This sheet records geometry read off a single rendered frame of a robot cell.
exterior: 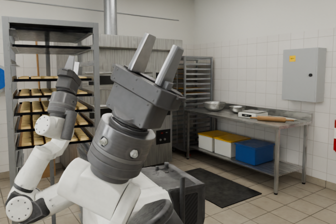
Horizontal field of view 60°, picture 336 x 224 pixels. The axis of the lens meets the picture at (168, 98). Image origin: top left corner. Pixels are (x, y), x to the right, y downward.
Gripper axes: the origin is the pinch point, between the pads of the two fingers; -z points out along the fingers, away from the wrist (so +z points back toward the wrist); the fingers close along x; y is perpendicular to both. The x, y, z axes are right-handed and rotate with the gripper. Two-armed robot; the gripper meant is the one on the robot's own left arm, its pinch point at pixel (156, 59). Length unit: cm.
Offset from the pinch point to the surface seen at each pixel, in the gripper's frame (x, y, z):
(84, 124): 88, 86, 60
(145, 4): 334, 391, -48
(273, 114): 53, 426, 34
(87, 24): 106, 80, 6
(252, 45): 134, 440, -51
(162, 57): 219, 335, 22
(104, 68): 244, 254, 63
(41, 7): 385, 235, 24
